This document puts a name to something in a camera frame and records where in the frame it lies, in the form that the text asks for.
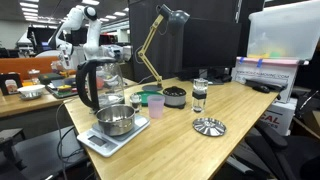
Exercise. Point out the white box red lettering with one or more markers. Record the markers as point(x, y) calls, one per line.
point(281, 116)

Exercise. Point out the yellow desk lamp grey shade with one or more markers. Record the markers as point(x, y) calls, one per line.
point(148, 43)

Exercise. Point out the small glass jar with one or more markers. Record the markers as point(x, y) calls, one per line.
point(135, 101)

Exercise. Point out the pink plastic cup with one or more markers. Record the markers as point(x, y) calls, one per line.
point(156, 107)

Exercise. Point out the round stainless steel lid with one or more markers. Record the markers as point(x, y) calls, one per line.
point(209, 127)

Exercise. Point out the translucent plastic storage bin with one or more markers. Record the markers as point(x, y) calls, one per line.
point(286, 30)

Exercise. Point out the dark green flat case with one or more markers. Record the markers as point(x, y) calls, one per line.
point(50, 78)

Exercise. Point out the dark picture frame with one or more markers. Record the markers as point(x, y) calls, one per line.
point(10, 85)

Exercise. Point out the green plastic plate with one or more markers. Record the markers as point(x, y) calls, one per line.
point(146, 96)

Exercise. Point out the white kitchen scale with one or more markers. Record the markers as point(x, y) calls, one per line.
point(106, 144)

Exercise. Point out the white printed cardboard box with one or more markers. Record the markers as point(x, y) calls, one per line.
point(266, 75)

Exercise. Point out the orange partition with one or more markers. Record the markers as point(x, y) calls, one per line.
point(23, 65)

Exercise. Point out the black low platform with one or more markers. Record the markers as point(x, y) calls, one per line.
point(43, 153)

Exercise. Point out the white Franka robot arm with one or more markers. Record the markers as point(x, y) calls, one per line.
point(91, 36)

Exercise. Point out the white bowl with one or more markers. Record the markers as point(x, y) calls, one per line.
point(30, 90)

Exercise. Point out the black office chair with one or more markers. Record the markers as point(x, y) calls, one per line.
point(276, 150)

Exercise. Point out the black computer monitor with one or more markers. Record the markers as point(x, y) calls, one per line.
point(210, 43)

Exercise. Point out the stainless steel pot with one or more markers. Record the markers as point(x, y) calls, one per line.
point(115, 121)

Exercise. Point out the black flat bar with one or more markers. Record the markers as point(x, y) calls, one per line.
point(276, 85)

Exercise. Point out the black tray with items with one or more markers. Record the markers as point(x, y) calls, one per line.
point(63, 90)

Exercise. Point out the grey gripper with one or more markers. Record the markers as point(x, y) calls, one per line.
point(122, 53)

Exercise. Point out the black computer mouse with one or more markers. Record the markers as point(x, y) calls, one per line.
point(261, 89)

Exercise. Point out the tall clear glass grinder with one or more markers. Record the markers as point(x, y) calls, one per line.
point(199, 96)

